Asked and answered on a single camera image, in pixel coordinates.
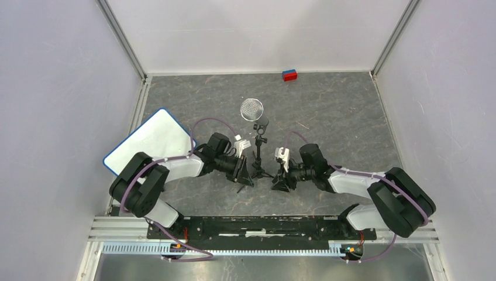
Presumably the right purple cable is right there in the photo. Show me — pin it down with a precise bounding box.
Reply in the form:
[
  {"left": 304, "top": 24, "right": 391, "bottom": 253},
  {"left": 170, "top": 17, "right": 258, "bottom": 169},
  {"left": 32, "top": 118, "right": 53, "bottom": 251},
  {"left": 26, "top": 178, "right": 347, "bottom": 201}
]
[{"left": 284, "top": 131, "right": 429, "bottom": 265}]

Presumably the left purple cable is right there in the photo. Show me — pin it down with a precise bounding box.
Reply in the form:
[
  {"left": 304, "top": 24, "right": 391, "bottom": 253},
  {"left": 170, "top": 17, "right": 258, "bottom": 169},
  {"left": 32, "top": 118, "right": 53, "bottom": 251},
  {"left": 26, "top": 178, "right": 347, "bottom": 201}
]
[{"left": 119, "top": 117, "right": 239, "bottom": 262}]

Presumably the silver microphone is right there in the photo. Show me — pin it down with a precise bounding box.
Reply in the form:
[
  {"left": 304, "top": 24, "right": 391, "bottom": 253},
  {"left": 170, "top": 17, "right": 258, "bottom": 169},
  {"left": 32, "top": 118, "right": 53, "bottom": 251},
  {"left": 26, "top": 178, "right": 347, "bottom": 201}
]
[{"left": 240, "top": 98, "right": 274, "bottom": 179}]

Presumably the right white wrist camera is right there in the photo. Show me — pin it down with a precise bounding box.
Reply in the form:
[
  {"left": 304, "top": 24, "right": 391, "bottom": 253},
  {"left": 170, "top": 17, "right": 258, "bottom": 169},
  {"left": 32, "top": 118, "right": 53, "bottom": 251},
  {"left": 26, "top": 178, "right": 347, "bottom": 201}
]
[{"left": 274, "top": 147, "right": 290, "bottom": 172}]

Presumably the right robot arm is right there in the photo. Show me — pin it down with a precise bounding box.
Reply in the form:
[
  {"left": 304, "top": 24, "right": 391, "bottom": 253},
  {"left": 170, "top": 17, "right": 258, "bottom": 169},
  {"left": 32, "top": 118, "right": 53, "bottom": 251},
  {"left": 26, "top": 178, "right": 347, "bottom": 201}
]
[{"left": 272, "top": 143, "right": 436, "bottom": 239}]

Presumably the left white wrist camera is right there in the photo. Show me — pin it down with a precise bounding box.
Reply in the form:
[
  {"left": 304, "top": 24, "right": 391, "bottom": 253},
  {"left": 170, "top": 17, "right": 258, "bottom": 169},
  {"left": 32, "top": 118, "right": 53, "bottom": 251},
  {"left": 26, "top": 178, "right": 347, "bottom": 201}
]
[{"left": 233, "top": 135, "right": 251, "bottom": 158}]

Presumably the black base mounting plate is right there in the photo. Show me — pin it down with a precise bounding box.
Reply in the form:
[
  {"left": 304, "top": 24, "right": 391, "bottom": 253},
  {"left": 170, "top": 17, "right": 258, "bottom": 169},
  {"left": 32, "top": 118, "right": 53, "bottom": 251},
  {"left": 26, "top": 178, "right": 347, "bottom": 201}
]
[{"left": 168, "top": 215, "right": 377, "bottom": 251}]

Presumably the red and blue eraser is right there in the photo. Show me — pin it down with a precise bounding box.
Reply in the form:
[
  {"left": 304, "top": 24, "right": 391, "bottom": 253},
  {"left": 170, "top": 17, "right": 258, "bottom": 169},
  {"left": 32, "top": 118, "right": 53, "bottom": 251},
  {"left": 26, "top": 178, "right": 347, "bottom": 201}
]
[{"left": 282, "top": 69, "right": 298, "bottom": 82}]

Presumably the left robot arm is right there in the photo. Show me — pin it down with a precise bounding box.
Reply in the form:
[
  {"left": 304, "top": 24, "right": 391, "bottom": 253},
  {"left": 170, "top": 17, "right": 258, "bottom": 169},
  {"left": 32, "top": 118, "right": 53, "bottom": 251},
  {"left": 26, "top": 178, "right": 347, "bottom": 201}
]
[{"left": 109, "top": 132, "right": 254, "bottom": 239}]

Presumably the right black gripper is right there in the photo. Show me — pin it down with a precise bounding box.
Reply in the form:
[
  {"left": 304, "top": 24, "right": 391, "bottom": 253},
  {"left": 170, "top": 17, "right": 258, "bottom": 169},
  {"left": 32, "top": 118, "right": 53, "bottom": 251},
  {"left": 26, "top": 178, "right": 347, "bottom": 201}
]
[{"left": 271, "top": 159, "right": 315, "bottom": 193}]

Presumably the purple cable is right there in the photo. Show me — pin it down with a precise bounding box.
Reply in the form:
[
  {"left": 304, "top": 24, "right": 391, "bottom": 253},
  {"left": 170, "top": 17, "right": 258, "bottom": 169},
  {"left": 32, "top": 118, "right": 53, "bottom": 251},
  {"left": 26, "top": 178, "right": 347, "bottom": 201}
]
[
  {"left": 284, "top": 131, "right": 429, "bottom": 265},
  {"left": 119, "top": 117, "right": 239, "bottom": 262}
]

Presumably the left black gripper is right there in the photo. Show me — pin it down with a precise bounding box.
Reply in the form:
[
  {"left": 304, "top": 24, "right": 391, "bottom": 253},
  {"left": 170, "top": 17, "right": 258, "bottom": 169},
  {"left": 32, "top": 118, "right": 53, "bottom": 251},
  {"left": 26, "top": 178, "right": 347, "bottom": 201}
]
[{"left": 214, "top": 153, "right": 254, "bottom": 187}]

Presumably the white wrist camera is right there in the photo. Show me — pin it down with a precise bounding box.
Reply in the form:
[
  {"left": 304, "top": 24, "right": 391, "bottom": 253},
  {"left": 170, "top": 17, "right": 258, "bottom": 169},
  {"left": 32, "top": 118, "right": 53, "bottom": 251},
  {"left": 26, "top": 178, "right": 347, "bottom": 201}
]
[
  {"left": 233, "top": 135, "right": 251, "bottom": 158},
  {"left": 274, "top": 147, "right": 290, "bottom": 172}
]

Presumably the blue-framed whiteboard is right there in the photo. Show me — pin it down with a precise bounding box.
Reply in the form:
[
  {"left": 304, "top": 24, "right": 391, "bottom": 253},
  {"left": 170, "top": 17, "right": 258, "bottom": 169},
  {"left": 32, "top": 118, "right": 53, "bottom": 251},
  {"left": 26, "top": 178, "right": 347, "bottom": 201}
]
[{"left": 102, "top": 108, "right": 191, "bottom": 176}]

